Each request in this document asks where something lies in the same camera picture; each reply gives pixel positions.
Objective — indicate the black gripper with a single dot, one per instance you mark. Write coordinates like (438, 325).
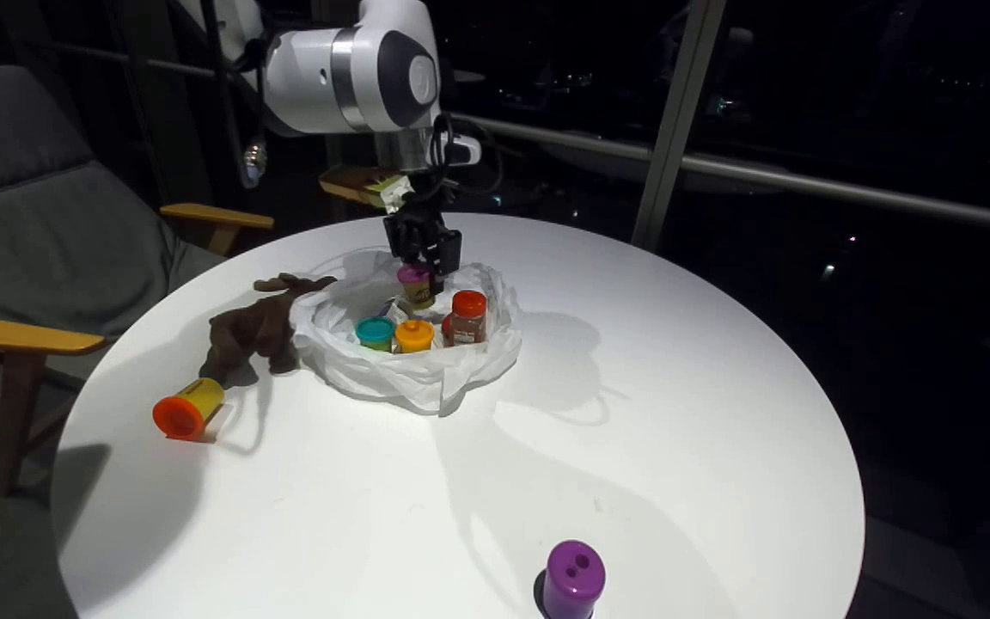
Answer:
(425, 236)

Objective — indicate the tub with magenta lid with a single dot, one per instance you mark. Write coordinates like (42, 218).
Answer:
(414, 288)

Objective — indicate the spice bottle with orange cap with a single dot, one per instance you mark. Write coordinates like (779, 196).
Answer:
(466, 319)

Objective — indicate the tub with teal lid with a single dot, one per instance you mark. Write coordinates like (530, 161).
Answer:
(376, 331)

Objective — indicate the brown moose plush toy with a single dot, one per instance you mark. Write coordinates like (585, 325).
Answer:
(253, 329)

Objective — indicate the yellow tub with orange lid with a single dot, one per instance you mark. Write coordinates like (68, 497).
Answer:
(186, 413)

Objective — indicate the purple container with holed lid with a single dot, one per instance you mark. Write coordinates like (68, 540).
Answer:
(571, 573)

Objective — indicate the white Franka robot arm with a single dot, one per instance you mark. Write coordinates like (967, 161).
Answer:
(335, 69)

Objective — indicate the white plastic bag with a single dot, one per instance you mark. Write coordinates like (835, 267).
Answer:
(335, 346)

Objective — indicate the grey armchair with wooden armrests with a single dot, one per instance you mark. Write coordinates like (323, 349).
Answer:
(50, 243)

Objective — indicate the grey window railing bar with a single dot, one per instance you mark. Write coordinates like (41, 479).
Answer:
(861, 192)

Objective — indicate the brown green wrist camera box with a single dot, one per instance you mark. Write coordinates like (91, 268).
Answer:
(364, 188)

